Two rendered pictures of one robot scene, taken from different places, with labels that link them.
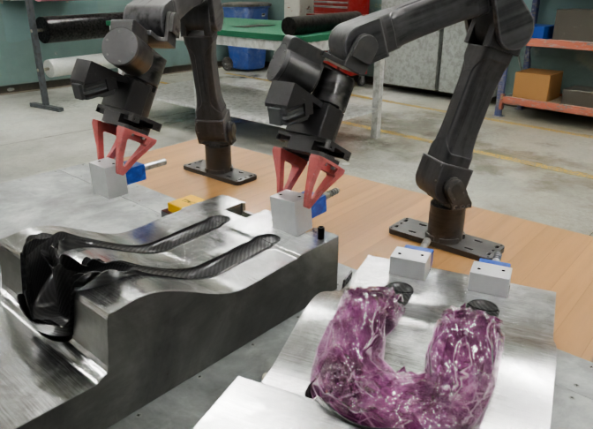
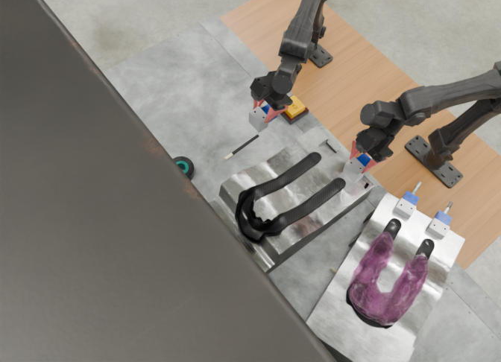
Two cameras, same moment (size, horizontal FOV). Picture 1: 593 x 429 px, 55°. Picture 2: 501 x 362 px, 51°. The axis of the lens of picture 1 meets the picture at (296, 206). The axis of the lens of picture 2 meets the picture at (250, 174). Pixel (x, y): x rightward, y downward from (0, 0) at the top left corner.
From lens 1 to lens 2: 1.05 m
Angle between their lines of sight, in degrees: 41
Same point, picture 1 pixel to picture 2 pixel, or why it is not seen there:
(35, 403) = not seen: hidden behind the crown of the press
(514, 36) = not seen: outside the picture
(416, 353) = (390, 282)
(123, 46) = (284, 85)
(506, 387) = (417, 305)
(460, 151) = (456, 141)
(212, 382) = (307, 255)
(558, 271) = (482, 202)
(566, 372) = (451, 274)
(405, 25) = (446, 104)
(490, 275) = (437, 232)
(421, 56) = not seen: outside the picture
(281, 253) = (345, 197)
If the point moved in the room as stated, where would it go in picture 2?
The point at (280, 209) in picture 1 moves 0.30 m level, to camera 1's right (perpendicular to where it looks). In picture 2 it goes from (349, 170) to (451, 188)
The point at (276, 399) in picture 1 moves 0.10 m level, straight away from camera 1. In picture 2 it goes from (338, 304) to (340, 267)
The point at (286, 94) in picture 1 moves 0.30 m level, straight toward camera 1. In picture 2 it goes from (367, 144) to (361, 252)
